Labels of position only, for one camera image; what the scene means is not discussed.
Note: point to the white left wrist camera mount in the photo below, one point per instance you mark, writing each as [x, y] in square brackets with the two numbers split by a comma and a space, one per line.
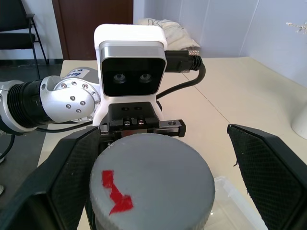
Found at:
[129, 31]

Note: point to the clear plastic box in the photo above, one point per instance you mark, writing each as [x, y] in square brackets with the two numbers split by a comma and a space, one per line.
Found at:
[230, 210]

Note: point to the white bottle vase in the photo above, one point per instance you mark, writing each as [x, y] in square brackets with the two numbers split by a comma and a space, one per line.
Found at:
[301, 124]

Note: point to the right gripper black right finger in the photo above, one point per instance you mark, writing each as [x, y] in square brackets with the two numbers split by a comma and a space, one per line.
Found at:
[271, 172]

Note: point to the beige fabric bag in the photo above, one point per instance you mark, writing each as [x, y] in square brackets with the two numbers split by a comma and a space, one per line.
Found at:
[177, 33]

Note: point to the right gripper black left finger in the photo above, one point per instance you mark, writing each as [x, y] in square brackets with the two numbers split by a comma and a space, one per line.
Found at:
[55, 182]

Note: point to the brown wooden door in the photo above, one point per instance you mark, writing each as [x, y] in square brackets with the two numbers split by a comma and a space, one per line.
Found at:
[96, 24]

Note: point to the grey jar lid red arrow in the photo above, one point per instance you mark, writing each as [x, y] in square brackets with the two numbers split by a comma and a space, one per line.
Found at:
[153, 172]

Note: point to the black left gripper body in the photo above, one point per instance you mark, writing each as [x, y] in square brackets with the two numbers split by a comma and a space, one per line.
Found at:
[134, 113]

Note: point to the small white flower sprig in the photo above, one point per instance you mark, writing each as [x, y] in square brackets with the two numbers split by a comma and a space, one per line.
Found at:
[298, 26]

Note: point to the black chair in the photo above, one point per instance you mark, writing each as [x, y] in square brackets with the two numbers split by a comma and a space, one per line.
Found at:
[14, 38]

